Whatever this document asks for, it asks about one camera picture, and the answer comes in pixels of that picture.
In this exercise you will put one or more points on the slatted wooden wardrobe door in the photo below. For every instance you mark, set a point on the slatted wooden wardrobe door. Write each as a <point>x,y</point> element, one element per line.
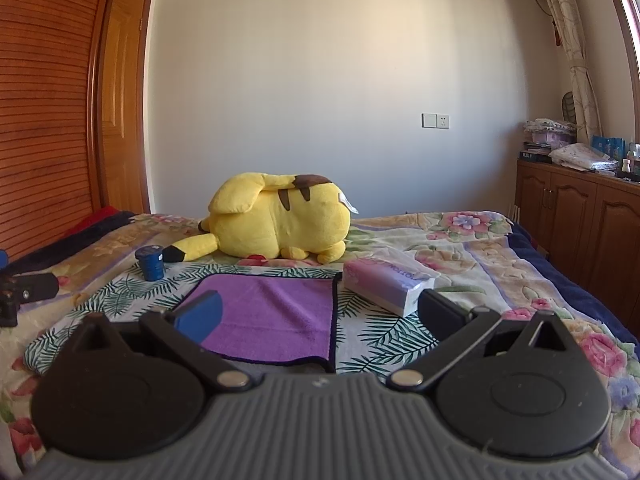
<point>51,62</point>

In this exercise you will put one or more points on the wooden side cabinet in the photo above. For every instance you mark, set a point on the wooden side cabinet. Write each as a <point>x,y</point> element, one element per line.
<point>588,224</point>

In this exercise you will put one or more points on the bottles on cabinet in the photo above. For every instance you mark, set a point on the bottles on cabinet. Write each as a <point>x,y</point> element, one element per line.
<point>630,168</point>

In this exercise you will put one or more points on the stack of folded linens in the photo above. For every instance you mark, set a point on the stack of folded linens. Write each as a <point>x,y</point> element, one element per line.
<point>544,135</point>

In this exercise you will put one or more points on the floral bed quilt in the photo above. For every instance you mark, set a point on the floral bed quilt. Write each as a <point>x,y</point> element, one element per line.
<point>482,258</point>

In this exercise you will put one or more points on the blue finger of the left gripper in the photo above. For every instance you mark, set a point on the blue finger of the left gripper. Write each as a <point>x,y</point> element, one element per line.
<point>4,259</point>

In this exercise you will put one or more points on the palm leaf print cloth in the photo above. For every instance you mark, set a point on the palm leaf print cloth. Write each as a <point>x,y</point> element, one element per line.
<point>368,337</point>

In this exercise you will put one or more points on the purple tissue pack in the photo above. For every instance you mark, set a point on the purple tissue pack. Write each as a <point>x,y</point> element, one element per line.
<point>389,278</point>

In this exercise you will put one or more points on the purple and grey towel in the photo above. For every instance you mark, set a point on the purple and grey towel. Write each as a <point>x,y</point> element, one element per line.
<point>274,321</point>

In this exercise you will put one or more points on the yellow Pikachu plush toy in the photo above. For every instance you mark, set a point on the yellow Pikachu plush toy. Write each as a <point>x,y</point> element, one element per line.
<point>292,216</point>

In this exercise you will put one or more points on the patterned beige curtain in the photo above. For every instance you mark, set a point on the patterned beige curtain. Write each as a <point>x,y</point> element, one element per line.
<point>568,23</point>

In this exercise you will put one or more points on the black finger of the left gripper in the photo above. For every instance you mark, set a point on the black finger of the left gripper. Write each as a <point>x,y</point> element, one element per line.
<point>24,289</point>

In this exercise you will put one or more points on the red blanket at headboard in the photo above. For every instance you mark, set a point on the red blanket at headboard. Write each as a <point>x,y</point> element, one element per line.
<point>100,222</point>

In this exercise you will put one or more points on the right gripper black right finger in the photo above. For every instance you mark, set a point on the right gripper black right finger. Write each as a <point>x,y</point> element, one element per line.
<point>441,316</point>

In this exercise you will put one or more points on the white wall switch socket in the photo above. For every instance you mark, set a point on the white wall switch socket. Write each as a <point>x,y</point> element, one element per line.
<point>435,121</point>

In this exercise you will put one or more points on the blue cylindrical cup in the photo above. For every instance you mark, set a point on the blue cylindrical cup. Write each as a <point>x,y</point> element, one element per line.
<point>150,260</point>

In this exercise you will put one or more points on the wooden room door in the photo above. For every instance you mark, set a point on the wooden room door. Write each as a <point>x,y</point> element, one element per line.
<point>123,173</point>

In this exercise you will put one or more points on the folded white floral cloth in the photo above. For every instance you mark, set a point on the folded white floral cloth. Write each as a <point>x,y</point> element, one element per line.
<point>583,157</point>

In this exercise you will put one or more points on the blue box on cabinet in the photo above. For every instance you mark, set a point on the blue box on cabinet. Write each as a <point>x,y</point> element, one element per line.
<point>613,147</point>

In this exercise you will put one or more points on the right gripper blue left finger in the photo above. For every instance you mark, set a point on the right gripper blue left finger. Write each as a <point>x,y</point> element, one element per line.
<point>198,316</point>

